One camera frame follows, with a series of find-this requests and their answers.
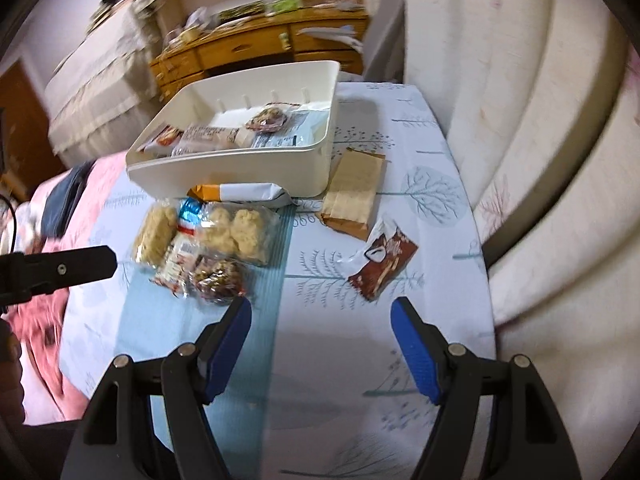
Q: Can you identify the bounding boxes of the clear pack yellow puffed snacks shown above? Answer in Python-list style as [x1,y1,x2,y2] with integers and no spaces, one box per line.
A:
[132,200,178,268]

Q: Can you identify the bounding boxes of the blue white red snack packet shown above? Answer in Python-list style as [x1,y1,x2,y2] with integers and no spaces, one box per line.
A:
[152,197,203,297]

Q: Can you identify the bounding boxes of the red clear dark snack packet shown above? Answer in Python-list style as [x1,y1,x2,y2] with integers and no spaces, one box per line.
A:
[188,255,247,304]

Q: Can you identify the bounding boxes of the red white triangular snack bag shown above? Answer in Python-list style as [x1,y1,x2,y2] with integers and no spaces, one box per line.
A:
[137,124,183,158]

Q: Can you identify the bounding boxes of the clear pack of brown cakes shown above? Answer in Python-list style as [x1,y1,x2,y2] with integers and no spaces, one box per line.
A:
[171,125,256,156]

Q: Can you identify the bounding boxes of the clear pack pale cookies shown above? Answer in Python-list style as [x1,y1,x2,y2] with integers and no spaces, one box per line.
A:
[195,203,281,266]

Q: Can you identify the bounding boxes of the brown chocolate wafer packet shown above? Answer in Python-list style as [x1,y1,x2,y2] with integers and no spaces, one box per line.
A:
[337,214,419,301]

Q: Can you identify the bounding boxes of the orange white snack packet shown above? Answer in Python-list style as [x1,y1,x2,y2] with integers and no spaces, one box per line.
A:
[186,183,293,209]

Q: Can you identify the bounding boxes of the tan soda cracker pack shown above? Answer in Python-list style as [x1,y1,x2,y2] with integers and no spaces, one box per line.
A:
[318,148,385,240]

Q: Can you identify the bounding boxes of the clear pack mixed nuts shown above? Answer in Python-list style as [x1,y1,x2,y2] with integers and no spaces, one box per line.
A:
[245,105,288,133]

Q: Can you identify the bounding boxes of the white blue snack bag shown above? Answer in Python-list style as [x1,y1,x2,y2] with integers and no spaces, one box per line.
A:
[252,103,330,148]

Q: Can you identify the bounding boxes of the pink quilt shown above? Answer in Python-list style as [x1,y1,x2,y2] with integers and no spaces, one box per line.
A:
[6,152,126,426]

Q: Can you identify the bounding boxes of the navy folded garment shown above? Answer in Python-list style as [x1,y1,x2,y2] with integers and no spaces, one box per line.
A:
[41,160,96,240]

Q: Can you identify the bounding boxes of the lace covered cabinet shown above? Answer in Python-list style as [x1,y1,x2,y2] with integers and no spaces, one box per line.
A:
[44,6,162,168]

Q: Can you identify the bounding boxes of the blue patterned tablecloth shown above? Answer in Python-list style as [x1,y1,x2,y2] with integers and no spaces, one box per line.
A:
[60,66,496,479]

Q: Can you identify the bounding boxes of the white plastic storage bin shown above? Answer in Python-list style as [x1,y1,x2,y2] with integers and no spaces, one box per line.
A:
[126,61,340,198]

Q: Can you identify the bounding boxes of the wooden desk with drawers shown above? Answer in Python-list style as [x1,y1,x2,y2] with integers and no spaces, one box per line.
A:
[150,9,369,103]

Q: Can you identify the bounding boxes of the grey office chair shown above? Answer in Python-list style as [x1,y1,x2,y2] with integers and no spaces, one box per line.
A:
[297,0,407,84]

